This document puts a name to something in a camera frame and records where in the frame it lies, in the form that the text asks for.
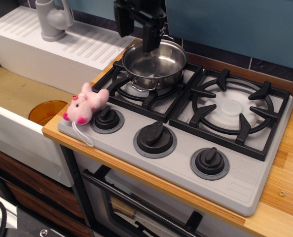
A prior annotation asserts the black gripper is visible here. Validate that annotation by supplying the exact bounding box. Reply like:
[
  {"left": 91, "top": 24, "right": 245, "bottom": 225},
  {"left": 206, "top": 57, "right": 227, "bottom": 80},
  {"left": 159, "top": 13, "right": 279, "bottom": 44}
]
[{"left": 114, "top": 0, "right": 167, "bottom": 53}]

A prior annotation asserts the black left burner grate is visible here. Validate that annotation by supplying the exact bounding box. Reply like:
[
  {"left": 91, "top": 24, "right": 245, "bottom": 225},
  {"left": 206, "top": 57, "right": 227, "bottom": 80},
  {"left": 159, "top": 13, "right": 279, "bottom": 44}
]
[{"left": 92, "top": 59, "right": 202, "bottom": 122}]

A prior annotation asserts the white toy sink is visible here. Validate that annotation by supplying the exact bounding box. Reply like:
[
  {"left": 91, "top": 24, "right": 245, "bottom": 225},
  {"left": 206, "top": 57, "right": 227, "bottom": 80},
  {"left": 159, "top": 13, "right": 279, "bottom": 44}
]
[{"left": 0, "top": 6, "right": 133, "bottom": 187}]

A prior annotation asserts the white oven door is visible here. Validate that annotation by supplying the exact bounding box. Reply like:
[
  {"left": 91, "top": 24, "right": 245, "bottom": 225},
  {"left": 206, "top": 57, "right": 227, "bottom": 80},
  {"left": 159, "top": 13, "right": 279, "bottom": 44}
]
[{"left": 81, "top": 165, "right": 240, "bottom": 237}]

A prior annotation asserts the orange plastic plate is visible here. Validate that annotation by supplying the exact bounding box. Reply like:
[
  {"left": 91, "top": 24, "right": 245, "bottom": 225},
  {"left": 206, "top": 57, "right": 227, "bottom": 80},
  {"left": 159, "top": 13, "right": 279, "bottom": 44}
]
[{"left": 28, "top": 100, "right": 67, "bottom": 126}]

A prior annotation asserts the stainless steel pan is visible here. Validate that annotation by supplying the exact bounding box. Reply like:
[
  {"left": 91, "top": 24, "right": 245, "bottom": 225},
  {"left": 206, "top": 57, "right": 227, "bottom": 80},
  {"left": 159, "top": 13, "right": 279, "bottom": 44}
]
[{"left": 122, "top": 39, "right": 187, "bottom": 91}]

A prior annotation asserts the wooden drawer front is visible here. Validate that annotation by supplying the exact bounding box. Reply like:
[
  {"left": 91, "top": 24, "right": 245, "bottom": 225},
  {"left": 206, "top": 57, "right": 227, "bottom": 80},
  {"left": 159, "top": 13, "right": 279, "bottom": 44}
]
[{"left": 0, "top": 151, "right": 93, "bottom": 237}]

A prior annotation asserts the black left stove knob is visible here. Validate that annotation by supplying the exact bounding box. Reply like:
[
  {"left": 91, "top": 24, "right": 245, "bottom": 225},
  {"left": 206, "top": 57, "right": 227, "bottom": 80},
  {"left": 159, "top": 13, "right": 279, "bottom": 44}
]
[{"left": 90, "top": 106, "right": 125, "bottom": 134}]

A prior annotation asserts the black burner grate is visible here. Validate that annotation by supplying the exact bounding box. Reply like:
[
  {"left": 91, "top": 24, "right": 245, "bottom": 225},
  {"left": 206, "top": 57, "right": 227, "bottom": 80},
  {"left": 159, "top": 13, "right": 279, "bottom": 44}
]
[
  {"left": 169, "top": 69, "right": 293, "bottom": 161},
  {"left": 92, "top": 59, "right": 202, "bottom": 122}
]

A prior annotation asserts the grey toy stove top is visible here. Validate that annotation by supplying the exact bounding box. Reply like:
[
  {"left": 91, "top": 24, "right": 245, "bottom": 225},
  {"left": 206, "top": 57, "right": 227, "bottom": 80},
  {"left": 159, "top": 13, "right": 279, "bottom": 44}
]
[{"left": 57, "top": 45, "right": 293, "bottom": 217}]

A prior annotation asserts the grey toy faucet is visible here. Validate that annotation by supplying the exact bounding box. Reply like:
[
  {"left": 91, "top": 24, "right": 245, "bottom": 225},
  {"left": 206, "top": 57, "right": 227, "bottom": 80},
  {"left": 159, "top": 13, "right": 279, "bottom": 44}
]
[{"left": 36, "top": 0, "right": 73, "bottom": 41}]

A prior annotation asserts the black right stove knob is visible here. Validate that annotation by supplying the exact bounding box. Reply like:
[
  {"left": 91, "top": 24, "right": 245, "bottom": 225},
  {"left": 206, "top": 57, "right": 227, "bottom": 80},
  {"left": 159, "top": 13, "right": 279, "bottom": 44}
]
[{"left": 190, "top": 147, "right": 230, "bottom": 181}]

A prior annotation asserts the pink stuffed pig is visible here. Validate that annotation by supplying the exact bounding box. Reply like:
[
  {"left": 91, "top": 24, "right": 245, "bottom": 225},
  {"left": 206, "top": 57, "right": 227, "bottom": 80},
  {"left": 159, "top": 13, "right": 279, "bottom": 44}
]
[{"left": 62, "top": 82, "right": 110, "bottom": 147}]

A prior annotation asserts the black right burner grate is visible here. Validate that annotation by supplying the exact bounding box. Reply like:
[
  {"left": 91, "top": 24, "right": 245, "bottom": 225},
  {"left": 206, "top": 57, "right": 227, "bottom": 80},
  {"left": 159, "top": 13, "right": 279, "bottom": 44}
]
[{"left": 169, "top": 69, "right": 293, "bottom": 161}]

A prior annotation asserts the black middle stove knob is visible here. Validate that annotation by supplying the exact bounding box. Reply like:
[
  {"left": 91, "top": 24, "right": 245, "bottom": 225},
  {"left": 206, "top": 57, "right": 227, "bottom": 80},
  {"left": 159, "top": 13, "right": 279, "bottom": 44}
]
[{"left": 133, "top": 121, "right": 177, "bottom": 159}]

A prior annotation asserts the black stove knob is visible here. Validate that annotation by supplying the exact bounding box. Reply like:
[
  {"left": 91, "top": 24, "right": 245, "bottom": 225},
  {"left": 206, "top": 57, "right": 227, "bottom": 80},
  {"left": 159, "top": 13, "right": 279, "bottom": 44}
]
[
  {"left": 90, "top": 106, "right": 125, "bottom": 134},
  {"left": 190, "top": 147, "right": 230, "bottom": 181},
  {"left": 133, "top": 121, "right": 177, "bottom": 159}
]

